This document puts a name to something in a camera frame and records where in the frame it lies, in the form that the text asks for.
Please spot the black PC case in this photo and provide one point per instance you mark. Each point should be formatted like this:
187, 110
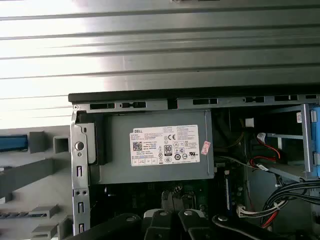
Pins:
175, 93

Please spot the blue drive latch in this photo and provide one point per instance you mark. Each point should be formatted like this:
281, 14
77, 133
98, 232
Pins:
315, 140

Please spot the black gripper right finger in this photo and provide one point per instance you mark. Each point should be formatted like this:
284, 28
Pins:
192, 225

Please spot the grey metal drive cage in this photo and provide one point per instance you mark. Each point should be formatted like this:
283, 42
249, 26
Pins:
306, 140

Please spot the dark green motherboard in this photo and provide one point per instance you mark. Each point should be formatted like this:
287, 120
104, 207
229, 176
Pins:
200, 192

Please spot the grey parts rack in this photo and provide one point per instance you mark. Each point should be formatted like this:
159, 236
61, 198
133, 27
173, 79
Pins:
25, 172

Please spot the installed RAM stick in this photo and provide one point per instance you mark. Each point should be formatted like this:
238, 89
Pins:
228, 192

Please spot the hard disk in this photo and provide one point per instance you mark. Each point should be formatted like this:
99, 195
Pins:
12, 142

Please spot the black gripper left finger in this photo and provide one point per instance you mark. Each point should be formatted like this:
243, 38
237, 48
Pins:
160, 225

